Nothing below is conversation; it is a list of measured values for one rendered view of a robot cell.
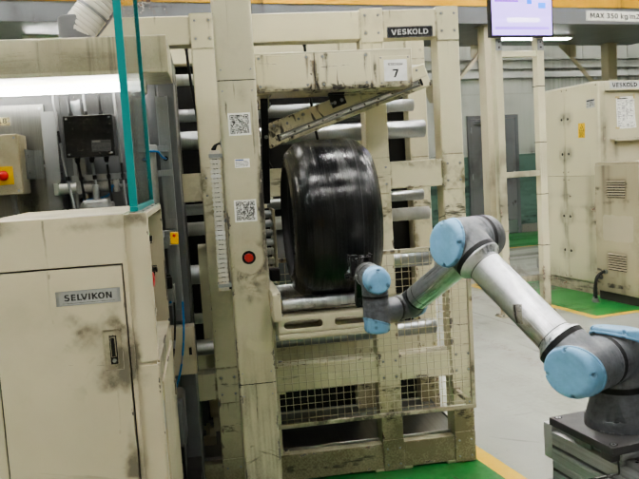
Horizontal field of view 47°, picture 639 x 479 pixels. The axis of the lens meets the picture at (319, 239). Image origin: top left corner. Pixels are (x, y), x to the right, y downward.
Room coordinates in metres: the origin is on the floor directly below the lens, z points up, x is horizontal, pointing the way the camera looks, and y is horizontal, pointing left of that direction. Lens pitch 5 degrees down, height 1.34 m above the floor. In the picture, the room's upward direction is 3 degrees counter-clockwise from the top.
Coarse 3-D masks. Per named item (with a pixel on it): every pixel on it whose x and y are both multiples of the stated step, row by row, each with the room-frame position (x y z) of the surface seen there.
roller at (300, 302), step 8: (304, 296) 2.44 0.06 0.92; (312, 296) 2.44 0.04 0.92; (320, 296) 2.44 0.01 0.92; (328, 296) 2.44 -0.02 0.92; (336, 296) 2.44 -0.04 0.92; (344, 296) 2.44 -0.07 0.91; (352, 296) 2.45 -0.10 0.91; (288, 304) 2.41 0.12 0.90; (296, 304) 2.41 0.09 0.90; (304, 304) 2.42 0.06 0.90; (312, 304) 2.42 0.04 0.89; (320, 304) 2.43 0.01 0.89; (328, 304) 2.43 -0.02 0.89; (336, 304) 2.44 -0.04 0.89; (344, 304) 2.45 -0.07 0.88; (352, 304) 2.46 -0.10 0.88
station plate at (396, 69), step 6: (384, 60) 2.81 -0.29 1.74; (390, 60) 2.81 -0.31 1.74; (396, 60) 2.82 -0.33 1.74; (402, 60) 2.82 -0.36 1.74; (384, 66) 2.81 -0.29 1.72; (390, 66) 2.81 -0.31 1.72; (396, 66) 2.82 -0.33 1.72; (402, 66) 2.82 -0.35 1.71; (384, 72) 2.81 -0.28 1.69; (390, 72) 2.81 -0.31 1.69; (396, 72) 2.82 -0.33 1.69; (402, 72) 2.82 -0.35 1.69; (384, 78) 2.81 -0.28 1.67; (390, 78) 2.81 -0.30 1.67; (396, 78) 2.82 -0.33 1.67; (402, 78) 2.82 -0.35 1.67
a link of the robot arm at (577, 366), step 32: (448, 224) 1.76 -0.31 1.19; (480, 224) 1.79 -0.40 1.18; (448, 256) 1.75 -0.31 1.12; (480, 256) 1.72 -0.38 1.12; (512, 288) 1.66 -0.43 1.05; (544, 320) 1.59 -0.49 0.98; (544, 352) 1.56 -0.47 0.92; (576, 352) 1.50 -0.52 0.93; (608, 352) 1.53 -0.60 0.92; (576, 384) 1.50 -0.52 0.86; (608, 384) 1.52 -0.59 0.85
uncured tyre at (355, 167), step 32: (288, 160) 2.48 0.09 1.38; (320, 160) 2.40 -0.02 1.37; (352, 160) 2.41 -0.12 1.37; (288, 192) 2.80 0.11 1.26; (320, 192) 2.33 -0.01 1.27; (352, 192) 2.34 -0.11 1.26; (288, 224) 2.77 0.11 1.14; (320, 224) 2.31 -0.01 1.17; (352, 224) 2.33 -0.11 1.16; (288, 256) 2.71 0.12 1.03; (320, 256) 2.33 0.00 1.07; (320, 288) 2.42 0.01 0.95; (352, 288) 2.45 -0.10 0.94
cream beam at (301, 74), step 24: (384, 48) 2.82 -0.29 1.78; (408, 48) 2.83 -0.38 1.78; (264, 72) 2.74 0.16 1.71; (288, 72) 2.76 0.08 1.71; (312, 72) 2.77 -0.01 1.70; (336, 72) 2.78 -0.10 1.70; (360, 72) 2.80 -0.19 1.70; (408, 72) 2.83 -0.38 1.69; (288, 96) 2.94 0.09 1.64; (312, 96) 2.99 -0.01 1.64
